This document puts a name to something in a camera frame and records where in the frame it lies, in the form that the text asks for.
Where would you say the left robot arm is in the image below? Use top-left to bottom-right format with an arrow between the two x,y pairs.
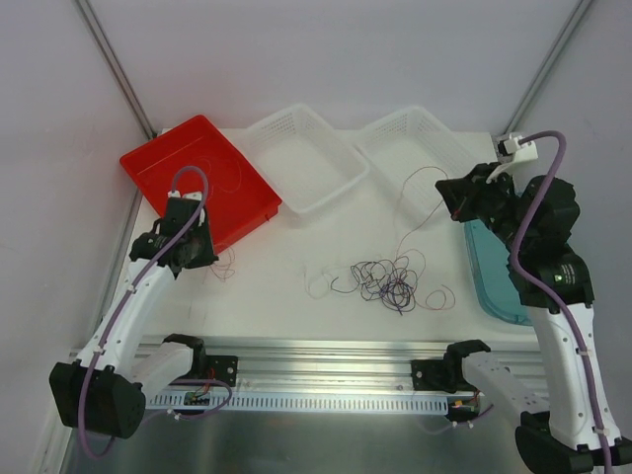
49,192 -> 217,439

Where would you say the red plastic tray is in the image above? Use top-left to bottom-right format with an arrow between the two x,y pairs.
119,114 -> 283,248

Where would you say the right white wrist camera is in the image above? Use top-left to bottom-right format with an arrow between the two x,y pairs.
486,132 -> 538,184

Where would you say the aluminium mounting rail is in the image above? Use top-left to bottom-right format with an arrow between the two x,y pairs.
66,336 -> 549,396

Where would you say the white slotted cable duct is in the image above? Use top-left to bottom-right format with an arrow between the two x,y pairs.
146,389 -> 448,416

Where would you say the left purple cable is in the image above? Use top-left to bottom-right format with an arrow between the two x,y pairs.
77,166 -> 211,460

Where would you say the white perforated basket left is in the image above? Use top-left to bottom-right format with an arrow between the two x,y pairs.
237,104 -> 369,220

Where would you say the teal translucent plastic tub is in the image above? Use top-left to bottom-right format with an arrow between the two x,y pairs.
464,220 -> 531,327

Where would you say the white perforated basket right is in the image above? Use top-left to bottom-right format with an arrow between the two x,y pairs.
354,106 -> 494,223

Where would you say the pink thin wire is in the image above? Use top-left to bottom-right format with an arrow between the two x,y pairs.
199,155 -> 244,195
204,243 -> 237,283

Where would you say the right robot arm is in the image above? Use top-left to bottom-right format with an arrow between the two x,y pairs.
424,164 -> 631,473

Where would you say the white perforated basket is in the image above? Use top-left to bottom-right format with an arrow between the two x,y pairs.
237,104 -> 369,220
354,106 -> 494,223

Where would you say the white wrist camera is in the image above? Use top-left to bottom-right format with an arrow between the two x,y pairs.
486,132 -> 538,184
167,190 -> 205,201

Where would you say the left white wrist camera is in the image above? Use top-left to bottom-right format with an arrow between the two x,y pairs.
167,190 -> 205,201

